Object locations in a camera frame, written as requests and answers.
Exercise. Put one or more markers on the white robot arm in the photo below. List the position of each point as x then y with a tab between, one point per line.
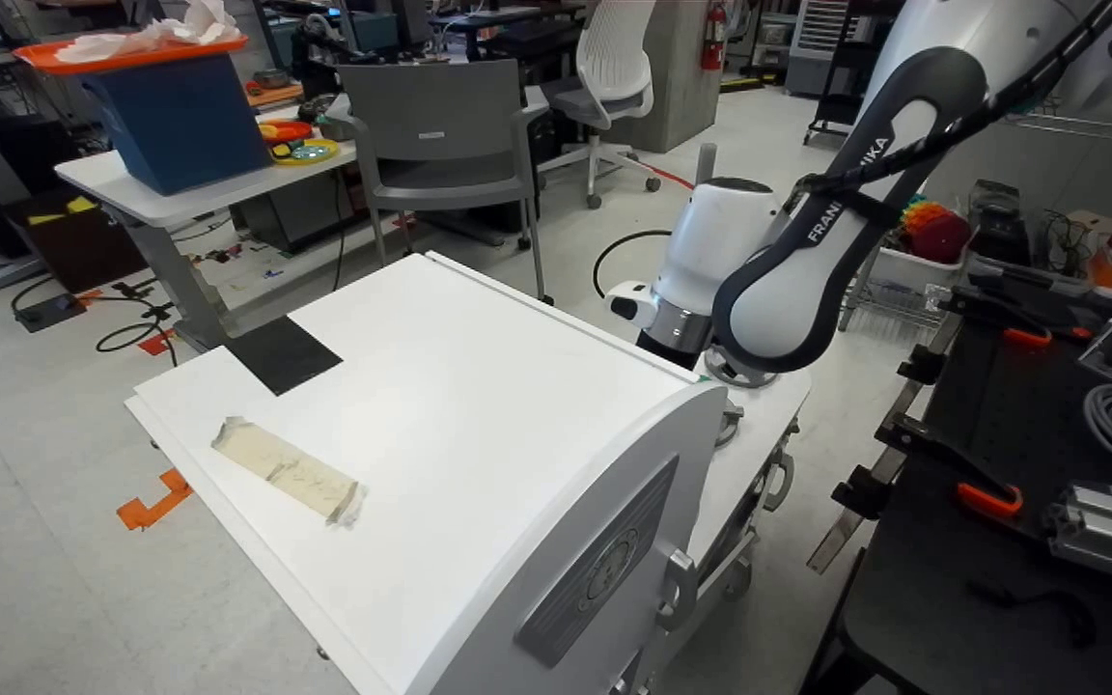
765	284

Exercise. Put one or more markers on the grey plastic chair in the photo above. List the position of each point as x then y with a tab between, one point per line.
443	135

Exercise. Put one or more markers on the white office swivel chair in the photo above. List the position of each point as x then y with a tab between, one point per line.
612	82

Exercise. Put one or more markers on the white side table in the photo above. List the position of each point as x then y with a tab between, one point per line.
154	222

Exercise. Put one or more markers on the black orange clamp front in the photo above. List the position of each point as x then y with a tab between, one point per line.
975	482

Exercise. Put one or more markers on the black orange clamp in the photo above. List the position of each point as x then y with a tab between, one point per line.
1015	321
975	482

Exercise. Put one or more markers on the blue storage bin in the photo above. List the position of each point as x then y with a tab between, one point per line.
177	113

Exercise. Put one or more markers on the black orange clamp rear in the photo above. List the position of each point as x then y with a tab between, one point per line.
1015	321

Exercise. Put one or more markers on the black perforated workbench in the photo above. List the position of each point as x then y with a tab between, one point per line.
953	602

